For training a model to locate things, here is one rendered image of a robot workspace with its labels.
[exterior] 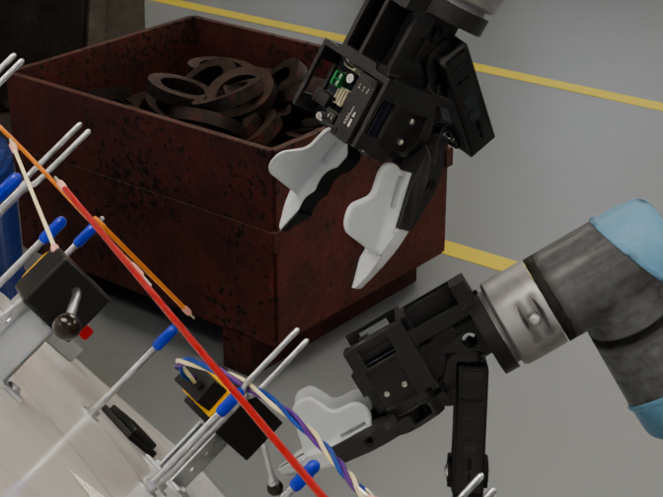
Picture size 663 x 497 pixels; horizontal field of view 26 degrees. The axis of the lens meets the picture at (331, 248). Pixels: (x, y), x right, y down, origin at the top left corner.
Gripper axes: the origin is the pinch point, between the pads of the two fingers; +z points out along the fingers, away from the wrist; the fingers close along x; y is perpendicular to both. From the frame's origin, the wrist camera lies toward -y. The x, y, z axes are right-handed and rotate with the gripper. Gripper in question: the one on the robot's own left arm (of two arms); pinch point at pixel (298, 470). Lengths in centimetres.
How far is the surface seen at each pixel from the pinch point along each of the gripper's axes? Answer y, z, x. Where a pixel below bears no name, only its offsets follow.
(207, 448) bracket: 7.2, 2.9, 9.6
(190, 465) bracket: 6.8, 4.6, 10.0
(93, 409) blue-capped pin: 14.9, 6.7, 16.2
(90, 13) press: 80, 53, -356
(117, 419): 12.1, 8.4, 6.8
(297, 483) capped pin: 7.4, -6.5, 33.3
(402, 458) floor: -53, 18, -185
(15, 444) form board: 20, -1, 53
